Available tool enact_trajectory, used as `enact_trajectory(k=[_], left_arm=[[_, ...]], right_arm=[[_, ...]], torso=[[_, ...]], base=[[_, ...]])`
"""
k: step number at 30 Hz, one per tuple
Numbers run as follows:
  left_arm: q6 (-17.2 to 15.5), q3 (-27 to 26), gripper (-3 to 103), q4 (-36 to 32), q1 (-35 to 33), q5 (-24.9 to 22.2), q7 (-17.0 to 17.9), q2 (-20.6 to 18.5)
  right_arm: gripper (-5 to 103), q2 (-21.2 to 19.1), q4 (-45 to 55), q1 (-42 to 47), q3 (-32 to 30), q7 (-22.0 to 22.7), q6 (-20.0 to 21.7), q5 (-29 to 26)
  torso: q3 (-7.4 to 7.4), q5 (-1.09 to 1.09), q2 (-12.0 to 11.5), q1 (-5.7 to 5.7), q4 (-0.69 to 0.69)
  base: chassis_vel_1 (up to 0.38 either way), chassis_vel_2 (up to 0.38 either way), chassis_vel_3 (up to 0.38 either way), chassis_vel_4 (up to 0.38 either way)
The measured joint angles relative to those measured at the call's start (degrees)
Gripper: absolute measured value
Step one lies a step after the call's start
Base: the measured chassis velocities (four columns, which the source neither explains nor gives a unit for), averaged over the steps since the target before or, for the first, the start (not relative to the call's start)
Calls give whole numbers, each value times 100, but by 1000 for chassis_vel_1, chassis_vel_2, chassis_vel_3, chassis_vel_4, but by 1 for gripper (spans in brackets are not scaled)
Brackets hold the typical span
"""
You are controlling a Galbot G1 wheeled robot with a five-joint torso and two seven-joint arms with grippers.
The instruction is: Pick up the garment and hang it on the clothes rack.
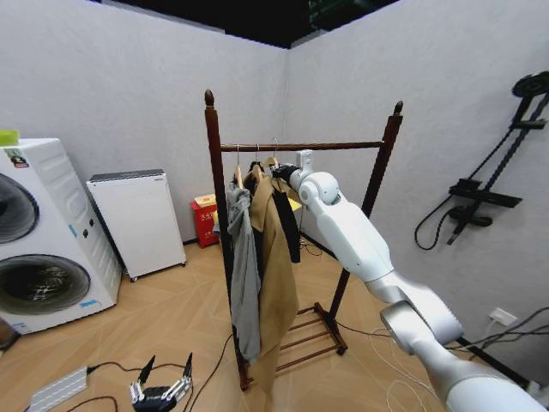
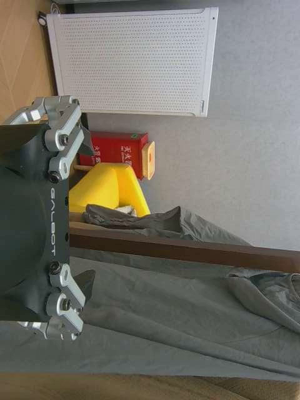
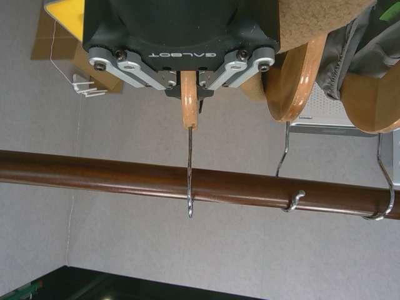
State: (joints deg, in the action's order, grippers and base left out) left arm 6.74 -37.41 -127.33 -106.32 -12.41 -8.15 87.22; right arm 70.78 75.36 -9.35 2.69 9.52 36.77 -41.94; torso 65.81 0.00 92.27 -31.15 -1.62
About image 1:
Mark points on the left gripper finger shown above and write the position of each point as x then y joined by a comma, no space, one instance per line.
146,370
188,367

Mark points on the black garment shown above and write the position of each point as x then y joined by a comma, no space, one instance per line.
287,223

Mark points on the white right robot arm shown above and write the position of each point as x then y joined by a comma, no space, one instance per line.
351,232

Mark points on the wooden clothes hanger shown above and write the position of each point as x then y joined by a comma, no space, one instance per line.
238,174
271,161
257,171

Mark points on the grey hanging garment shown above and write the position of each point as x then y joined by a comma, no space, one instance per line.
244,266

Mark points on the dark wooden clothes rack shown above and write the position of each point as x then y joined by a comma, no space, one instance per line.
300,146

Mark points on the grey power strip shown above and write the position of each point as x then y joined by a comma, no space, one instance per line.
58,388

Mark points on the red cardboard box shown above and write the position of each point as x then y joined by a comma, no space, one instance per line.
205,224

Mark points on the tan hanging coat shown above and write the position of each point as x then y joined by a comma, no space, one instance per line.
279,292

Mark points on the dark brown object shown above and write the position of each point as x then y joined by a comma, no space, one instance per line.
7,335

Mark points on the white box appliance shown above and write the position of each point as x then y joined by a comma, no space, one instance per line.
137,223

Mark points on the white washing machine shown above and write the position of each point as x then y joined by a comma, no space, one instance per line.
51,223

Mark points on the green object on washer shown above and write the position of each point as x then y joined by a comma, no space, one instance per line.
8,137

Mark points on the black wall shower set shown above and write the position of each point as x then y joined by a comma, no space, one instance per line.
484,195

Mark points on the white wall socket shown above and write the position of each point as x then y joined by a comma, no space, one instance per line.
502,316

